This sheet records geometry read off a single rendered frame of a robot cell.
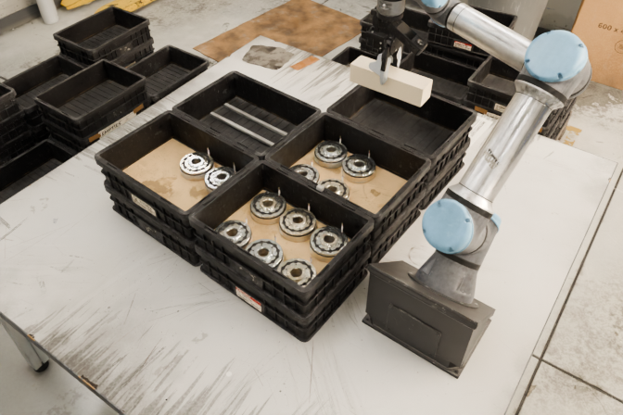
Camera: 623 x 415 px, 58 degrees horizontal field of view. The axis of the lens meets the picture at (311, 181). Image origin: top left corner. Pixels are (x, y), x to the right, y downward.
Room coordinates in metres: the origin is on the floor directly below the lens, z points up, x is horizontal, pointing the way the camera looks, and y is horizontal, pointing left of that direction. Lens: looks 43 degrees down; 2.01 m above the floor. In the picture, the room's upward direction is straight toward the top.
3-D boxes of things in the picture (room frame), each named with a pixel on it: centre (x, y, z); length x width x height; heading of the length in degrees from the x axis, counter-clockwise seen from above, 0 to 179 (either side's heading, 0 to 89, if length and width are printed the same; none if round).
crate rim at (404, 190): (1.25, -0.11, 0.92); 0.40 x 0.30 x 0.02; 52
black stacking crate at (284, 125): (1.50, 0.21, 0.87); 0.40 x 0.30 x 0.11; 52
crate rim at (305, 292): (1.01, 0.08, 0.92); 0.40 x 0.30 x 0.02; 52
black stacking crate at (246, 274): (1.01, 0.08, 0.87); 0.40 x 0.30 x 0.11; 52
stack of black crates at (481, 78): (2.19, -0.95, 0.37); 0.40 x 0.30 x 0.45; 55
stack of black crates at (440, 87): (2.42, -0.62, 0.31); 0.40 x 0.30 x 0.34; 55
